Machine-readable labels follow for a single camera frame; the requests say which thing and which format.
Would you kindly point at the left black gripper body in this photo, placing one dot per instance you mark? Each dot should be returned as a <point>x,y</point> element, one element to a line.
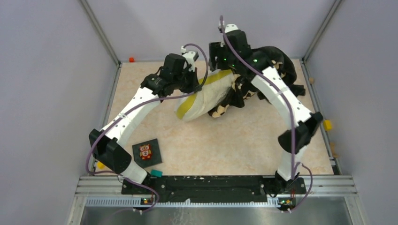
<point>186,80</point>

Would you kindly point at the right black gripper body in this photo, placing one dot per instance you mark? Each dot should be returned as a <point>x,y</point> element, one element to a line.
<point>225,61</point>

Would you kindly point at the white pillow yellow edge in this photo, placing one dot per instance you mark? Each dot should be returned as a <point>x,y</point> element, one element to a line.
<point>215,89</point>

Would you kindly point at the black floral pillowcase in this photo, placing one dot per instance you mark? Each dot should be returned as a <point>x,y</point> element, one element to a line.
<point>275,84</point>

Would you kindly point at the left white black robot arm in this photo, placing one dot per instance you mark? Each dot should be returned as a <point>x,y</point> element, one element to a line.
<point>107,144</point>

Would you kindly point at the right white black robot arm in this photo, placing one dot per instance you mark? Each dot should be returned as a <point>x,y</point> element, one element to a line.
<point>296,138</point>

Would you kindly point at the dark card with owl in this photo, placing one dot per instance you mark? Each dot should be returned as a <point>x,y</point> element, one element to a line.
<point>147,153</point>

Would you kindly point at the teal block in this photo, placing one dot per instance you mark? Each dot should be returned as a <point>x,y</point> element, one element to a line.
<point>156,173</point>

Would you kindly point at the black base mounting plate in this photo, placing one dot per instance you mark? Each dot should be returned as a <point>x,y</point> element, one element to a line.
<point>215,189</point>

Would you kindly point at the yellow block left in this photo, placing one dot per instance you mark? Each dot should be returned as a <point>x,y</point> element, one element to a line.
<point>100,166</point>

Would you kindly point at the yellow block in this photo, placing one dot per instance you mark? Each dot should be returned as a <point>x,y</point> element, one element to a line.
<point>100,166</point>
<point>327,125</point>

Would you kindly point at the yellow block right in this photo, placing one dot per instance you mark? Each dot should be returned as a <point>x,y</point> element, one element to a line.
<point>327,125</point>

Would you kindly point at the white slotted cable duct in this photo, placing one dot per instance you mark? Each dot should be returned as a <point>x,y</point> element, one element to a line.
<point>140,202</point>

